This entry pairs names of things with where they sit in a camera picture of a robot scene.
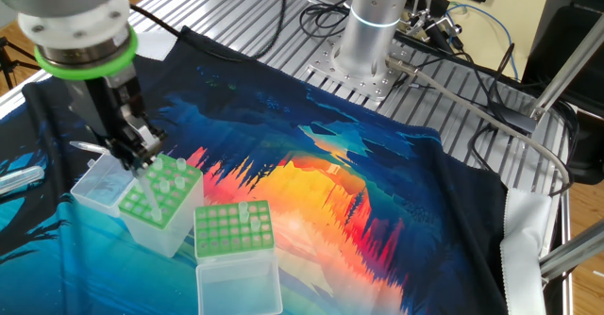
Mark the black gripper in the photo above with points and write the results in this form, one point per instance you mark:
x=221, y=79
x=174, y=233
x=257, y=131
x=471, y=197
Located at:
x=104, y=103

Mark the clear box green tip rack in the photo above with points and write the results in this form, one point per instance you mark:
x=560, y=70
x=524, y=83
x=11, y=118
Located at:
x=165, y=239
x=236, y=291

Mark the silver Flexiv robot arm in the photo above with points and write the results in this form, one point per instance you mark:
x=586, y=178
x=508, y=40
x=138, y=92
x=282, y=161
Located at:
x=373, y=37

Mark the slim blue-capped conical tube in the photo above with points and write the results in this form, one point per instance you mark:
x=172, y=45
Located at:
x=87, y=146

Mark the black tripod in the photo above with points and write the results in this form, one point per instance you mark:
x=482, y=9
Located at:
x=5, y=65

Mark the printed sunset landscape cloth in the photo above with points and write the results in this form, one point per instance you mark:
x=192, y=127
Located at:
x=401, y=235

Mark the silver metal clamp stand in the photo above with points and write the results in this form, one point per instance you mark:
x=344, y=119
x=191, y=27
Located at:
x=446, y=22

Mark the black office chair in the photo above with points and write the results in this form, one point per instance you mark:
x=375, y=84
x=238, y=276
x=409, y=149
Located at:
x=552, y=32

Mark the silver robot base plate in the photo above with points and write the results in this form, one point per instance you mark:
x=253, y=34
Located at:
x=377, y=88

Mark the slanted aluminium frame post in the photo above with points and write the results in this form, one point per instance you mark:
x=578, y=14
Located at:
x=566, y=65

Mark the aluminium frame beam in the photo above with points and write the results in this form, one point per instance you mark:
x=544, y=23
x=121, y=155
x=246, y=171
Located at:
x=575, y=249

